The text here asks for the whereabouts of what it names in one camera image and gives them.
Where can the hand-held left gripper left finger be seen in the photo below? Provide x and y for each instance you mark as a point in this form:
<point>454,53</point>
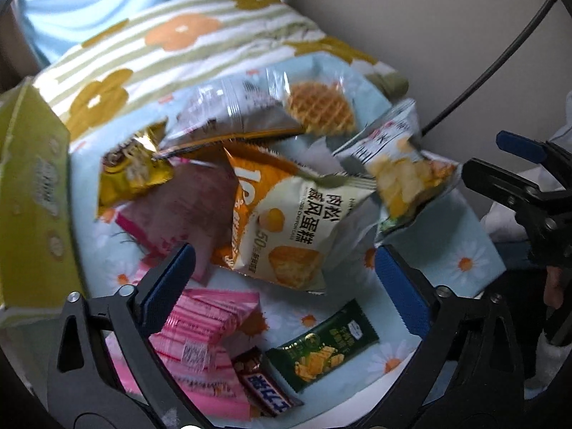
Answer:
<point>167,277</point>

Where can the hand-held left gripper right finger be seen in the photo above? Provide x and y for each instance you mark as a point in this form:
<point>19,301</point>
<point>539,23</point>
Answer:
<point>400,286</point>

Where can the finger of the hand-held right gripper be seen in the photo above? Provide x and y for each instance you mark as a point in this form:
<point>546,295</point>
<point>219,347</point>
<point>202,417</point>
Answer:
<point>500,183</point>
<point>516,143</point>

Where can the pink wafer packet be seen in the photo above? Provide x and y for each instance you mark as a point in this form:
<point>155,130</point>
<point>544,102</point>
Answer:
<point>210,317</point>
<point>214,388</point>

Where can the white potato chips packet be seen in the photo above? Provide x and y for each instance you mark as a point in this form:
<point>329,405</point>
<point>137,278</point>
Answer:
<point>402,174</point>

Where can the gold chocolate snack packet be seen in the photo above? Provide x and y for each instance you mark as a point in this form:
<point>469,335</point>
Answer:
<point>129,170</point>

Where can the orange white cake packet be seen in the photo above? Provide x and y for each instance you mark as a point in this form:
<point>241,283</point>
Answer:
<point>290,223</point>

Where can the green cardboard box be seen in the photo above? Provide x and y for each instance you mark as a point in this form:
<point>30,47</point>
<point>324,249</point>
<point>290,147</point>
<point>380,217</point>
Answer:
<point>31,210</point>

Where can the grey silver snack packet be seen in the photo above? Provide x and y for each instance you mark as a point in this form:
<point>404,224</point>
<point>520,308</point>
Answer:
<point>232,111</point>

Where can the white cloth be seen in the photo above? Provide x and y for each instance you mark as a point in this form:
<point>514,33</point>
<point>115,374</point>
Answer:
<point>505,223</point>

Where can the maroon pink snack packet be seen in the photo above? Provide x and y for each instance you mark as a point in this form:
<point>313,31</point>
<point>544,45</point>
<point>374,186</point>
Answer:
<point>178,205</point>

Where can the dark green snack bar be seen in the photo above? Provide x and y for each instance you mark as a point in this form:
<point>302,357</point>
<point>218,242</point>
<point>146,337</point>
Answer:
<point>326,348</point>

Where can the brown chocolate bar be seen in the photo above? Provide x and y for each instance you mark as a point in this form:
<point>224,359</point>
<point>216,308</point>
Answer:
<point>263,384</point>

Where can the clear waffle packet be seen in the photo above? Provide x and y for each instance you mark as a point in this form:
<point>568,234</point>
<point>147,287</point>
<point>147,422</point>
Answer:
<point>319,105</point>

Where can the floral striped blanket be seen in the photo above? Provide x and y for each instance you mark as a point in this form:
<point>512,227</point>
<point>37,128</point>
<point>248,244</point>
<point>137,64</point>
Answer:
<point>187,49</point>

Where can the light blue curtain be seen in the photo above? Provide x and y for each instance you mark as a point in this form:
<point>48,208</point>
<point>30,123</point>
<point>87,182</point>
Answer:
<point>89,4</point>

